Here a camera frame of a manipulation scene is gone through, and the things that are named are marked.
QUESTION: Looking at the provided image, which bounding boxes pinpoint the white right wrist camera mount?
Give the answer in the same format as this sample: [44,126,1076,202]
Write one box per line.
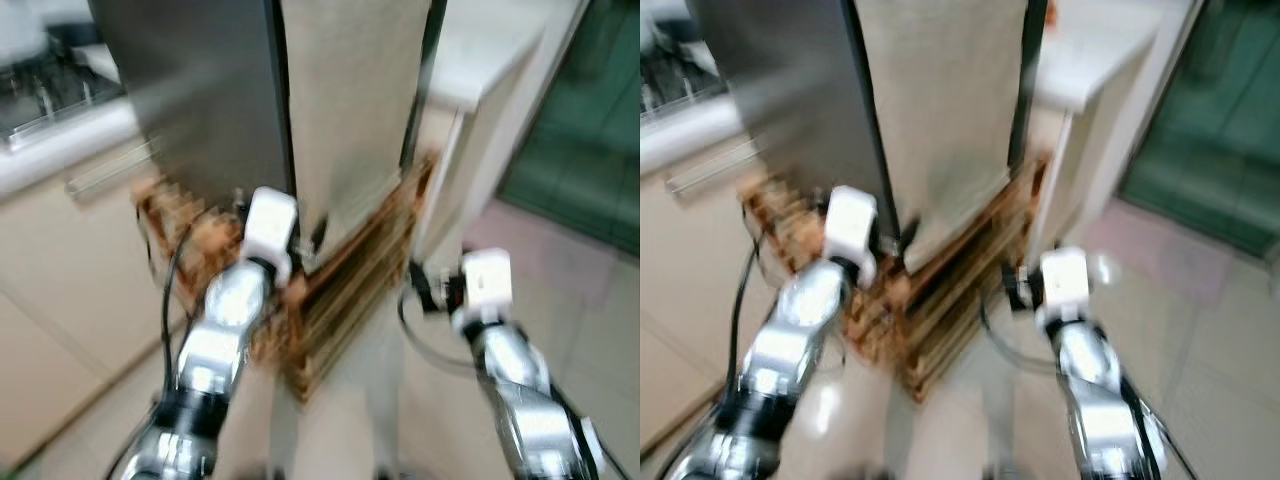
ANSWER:
[458,248,516,326]
[1035,247,1093,326]

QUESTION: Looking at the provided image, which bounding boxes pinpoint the silver bar drawer handle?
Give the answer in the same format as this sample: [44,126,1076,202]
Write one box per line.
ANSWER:
[65,140,166,196]
[665,140,761,196]

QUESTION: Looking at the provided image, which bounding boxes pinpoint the steel gas stove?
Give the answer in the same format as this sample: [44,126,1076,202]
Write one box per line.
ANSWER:
[640,45,716,121]
[0,45,126,141]

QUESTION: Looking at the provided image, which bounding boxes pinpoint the white side cabinet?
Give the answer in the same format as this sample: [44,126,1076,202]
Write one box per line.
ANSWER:
[1020,0,1201,261]
[400,0,591,271]

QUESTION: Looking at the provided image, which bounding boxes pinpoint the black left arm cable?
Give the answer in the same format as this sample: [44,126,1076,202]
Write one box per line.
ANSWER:
[160,235,201,401]
[730,240,763,401]

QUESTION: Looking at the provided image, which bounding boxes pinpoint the green tinted glass door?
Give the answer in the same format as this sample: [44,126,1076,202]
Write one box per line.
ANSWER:
[1115,0,1280,256]
[495,0,641,256]

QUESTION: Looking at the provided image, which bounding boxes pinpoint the beige kitchen cabinet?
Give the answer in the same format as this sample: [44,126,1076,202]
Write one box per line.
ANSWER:
[640,140,791,451]
[0,140,201,466]

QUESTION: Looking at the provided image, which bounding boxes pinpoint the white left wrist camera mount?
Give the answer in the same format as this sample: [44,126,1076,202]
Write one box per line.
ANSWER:
[822,185,881,286]
[240,187,299,286]

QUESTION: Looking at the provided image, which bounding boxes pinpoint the pink floor mat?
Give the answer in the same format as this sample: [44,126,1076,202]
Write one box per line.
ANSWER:
[1085,215,1280,321]
[465,200,641,301]

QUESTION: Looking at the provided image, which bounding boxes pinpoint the wooden wine rack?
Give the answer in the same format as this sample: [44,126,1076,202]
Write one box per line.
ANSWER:
[740,150,1051,401]
[135,150,441,401]

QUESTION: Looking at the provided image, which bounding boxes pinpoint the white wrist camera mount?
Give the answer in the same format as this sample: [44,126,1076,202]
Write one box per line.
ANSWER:
[458,248,516,326]
[1035,247,1093,326]
[822,185,881,286]
[240,187,299,286]

